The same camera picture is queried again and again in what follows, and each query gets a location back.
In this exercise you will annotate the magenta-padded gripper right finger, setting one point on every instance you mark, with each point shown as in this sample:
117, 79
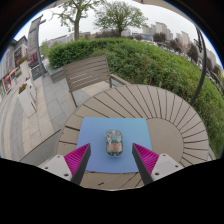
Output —
163, 165

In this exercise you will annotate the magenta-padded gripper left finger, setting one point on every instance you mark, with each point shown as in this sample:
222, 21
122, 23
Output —
58, 165

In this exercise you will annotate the transparent green computer mouse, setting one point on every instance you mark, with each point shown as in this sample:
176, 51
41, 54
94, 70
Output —
114, 143

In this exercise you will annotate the blue mouse pad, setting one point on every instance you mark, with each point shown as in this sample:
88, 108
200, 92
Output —
95, 133

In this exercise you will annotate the white planter with orange flowers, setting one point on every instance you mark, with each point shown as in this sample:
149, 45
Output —
26, 100

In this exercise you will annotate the grey-brown slatted chair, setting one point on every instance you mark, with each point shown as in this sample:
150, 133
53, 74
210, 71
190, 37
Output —
86, 71

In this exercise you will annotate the white planter with green plants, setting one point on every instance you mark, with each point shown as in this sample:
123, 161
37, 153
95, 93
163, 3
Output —
23, 68

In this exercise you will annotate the green hedge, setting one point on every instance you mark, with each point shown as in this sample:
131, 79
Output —
143, 60

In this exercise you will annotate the low shopfront building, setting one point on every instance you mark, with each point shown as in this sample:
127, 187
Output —
15, 55

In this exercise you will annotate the tall dark sign pillar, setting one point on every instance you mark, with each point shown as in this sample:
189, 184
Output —
33, 43

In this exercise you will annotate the sparse tree with bare trunk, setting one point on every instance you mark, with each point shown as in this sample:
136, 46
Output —
77, 30

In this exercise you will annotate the group of apartment buildings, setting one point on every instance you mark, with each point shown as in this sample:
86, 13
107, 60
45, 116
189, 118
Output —
161, 28

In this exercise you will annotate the round leafy tree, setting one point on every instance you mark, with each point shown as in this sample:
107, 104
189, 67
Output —
120, 16

